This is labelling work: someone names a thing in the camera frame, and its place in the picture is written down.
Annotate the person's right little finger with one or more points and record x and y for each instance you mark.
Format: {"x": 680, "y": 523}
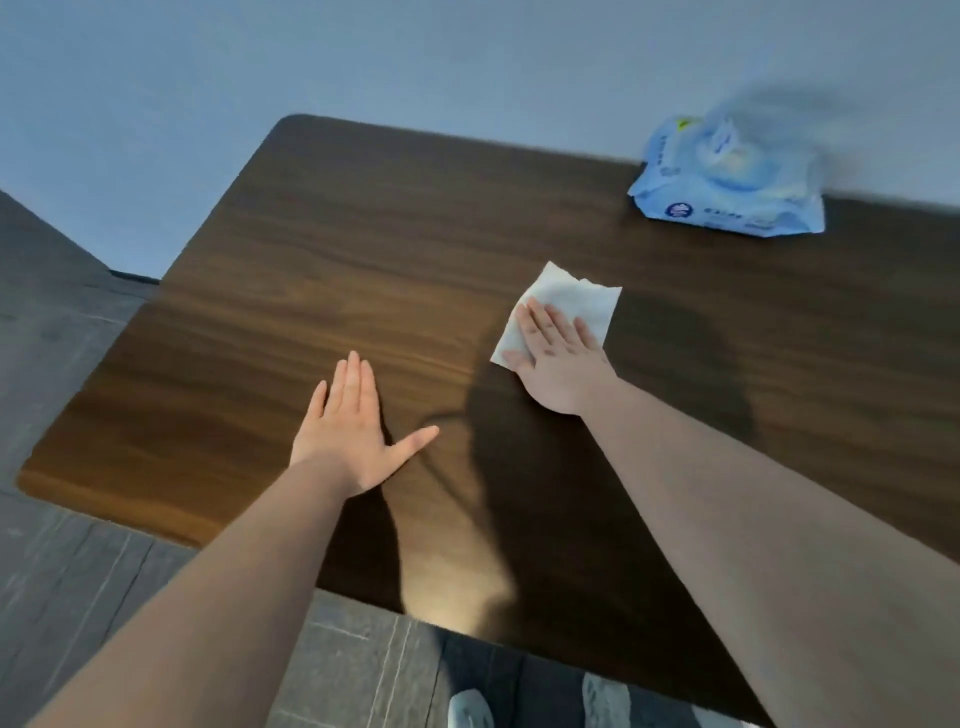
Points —
{"x": 589, "y": 336}

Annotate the white wet wipe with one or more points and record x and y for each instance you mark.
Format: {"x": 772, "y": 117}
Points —
{"x": 581, "y": 296}

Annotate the person's right hand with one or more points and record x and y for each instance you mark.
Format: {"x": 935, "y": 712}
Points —
{"x": 561, "y": 375}

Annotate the person's grey shoe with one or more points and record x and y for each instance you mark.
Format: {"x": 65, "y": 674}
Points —
{"x": 606, "y": 703}
{"x": 469, "y": 711}

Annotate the person's right forearm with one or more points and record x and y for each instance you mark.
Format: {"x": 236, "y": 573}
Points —
{"x": 772, "y": 555}

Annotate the person's left thumb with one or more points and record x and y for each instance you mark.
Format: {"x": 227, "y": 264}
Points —
{"x": 413, "y": 442}

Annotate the person's left forearm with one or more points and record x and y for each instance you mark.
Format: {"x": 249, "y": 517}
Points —
{"x": 202, "y": 607}

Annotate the blue wet wipe packet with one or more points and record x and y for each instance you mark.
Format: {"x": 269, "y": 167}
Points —
{"x": 724, "y": 187}

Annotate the person's left little finger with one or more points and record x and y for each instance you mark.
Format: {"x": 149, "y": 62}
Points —
{"x": 317, "y": 400}

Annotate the person's right thumb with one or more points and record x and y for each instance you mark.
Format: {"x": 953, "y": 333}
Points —
{"x": 514, "y": 360}

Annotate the person's left hand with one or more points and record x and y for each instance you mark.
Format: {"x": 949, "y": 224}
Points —
{"x": 347, "y": 442}

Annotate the person's left grey shoe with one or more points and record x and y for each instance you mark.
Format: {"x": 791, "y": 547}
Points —
{"x": 469, "y": 711}

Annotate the person's right middle finger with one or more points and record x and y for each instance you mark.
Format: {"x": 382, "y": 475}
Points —
{"x": 545, "y": 324}

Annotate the person's left middle finger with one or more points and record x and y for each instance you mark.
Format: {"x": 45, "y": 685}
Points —
{"x": 350, "y": 386}

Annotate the person's right grey shoe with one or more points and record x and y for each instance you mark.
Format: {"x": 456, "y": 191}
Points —
{"x": 606, "y": 703}

